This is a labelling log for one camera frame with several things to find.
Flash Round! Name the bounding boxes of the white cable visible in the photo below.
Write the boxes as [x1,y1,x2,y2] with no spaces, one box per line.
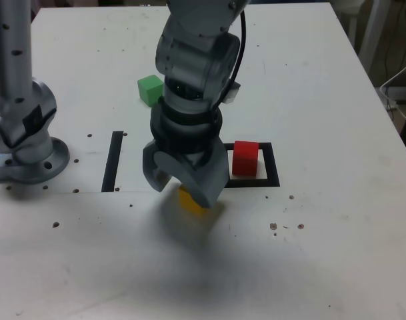
[379,55,406,126]

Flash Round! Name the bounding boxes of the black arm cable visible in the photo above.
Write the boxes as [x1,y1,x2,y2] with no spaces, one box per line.
[211,9,249,157]

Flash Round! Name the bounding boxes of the green cube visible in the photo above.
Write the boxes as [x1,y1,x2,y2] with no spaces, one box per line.
[137,75,165,107]

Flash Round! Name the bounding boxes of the red cube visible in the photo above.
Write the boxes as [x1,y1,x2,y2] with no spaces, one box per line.
[231,140,259,177]

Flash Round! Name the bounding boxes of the black tape square outline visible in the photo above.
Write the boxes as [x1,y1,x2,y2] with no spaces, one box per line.
[222,142,281,189]

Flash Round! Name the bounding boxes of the black tape strip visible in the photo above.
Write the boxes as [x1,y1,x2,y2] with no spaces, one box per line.
[101,131,124,193]

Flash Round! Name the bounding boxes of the white metal frame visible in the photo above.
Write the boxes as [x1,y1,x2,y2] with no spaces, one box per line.
[335,0,390,67]

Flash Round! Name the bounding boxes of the yellow cube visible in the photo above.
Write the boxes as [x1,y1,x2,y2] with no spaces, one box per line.
[177,183,225,221]

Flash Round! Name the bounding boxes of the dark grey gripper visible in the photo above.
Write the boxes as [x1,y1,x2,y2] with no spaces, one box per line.
[142,119,230,210]

